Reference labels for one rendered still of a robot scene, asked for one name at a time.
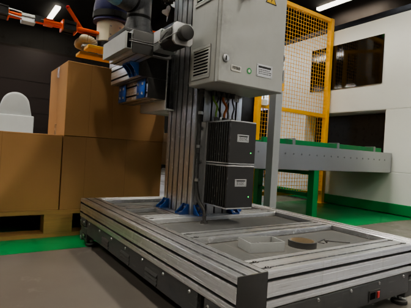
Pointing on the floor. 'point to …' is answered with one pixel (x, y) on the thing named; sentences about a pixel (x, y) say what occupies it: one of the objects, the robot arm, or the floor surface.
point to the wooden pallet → (45, 216)
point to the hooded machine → (16, 113)
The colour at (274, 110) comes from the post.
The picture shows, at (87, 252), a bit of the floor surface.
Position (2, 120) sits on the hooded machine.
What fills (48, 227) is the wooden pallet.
